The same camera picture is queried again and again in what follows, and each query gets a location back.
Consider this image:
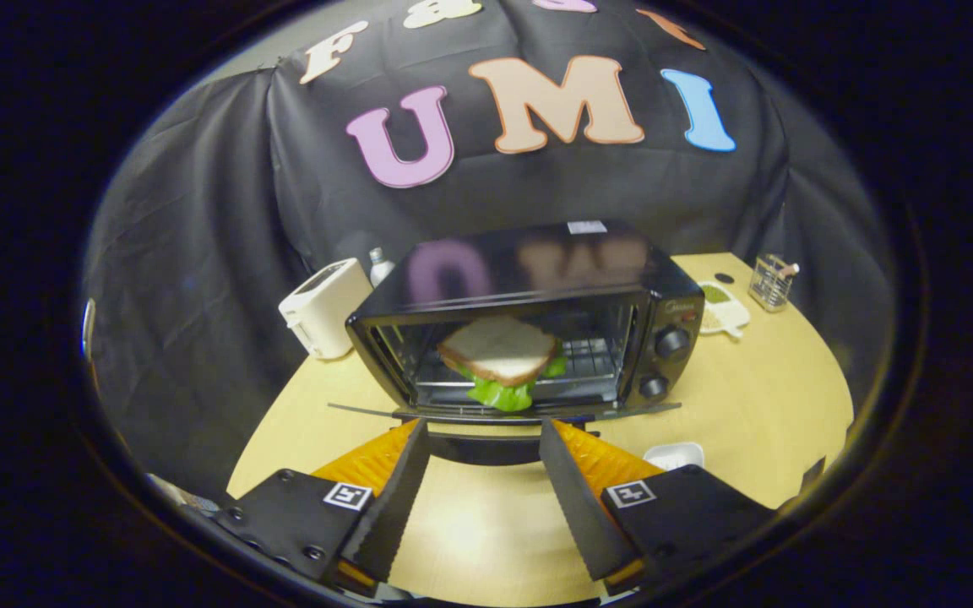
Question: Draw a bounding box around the small clear bottle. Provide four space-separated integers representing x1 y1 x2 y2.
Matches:
367 247 396 288

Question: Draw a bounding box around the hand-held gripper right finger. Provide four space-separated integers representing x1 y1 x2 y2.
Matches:
539 417 779 594

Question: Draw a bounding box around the white bread lettuce sandwich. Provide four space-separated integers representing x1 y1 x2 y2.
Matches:
438 316 568 413

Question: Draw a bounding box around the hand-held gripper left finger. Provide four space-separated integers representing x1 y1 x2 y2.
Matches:
229 418 431 594

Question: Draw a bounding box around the white plastic tray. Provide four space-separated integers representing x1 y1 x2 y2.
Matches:
643 442 705 472

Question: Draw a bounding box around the clear glass holder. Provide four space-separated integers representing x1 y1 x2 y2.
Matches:
747 253 800 313

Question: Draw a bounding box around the black backdrop cloth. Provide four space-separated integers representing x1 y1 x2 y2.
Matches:
81 0 893 499

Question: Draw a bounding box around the white dish with seeds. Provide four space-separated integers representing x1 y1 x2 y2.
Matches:
696 280 752 339

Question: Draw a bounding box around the black toaster oven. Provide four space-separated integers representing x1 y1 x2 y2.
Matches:
328 220 705 467

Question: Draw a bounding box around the crumpled newspaper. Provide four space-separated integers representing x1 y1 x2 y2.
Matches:
153 473 226 512

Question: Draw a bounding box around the white pop-up toaster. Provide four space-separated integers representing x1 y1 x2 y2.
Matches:
278 258 375 361

